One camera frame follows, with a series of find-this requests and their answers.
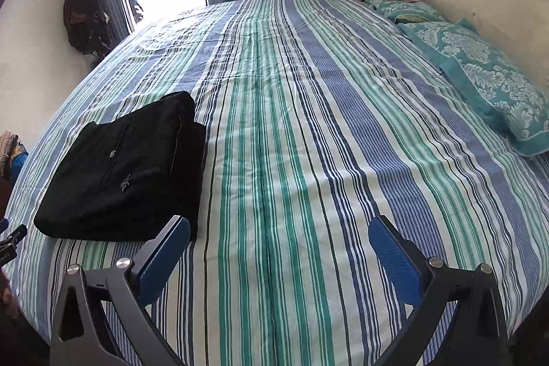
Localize black pants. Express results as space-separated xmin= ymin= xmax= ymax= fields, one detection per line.
xmin=34 ymin=91 xmax=206 ymax=241

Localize colourful clothes stack left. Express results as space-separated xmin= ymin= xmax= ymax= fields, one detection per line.
xmin=0 ymin=131 xmax=28 ymax=184

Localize teal patterned pillow near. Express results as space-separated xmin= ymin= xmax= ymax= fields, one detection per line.
xmin=398 ymin=20 xmax=548 ymax=157

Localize teal patterned pillow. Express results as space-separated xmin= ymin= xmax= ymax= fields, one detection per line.
xmin=365 ymin=0 xmax=446 ymax=24
xmin=398 ymin=20 xmax=548 ymax=157

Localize dark hanging clothes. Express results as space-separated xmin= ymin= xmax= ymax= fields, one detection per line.
xmin=63 ymin=0 xmax=111 ymax=61

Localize striped blue green bedsheet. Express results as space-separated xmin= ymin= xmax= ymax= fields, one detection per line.
xmin=7 ymin=0 xmax=548 ymax=365

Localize teal patterned pillow far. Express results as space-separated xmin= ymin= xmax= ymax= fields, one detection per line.
xmin=365 ymin=0 xmax=446 ymax=24

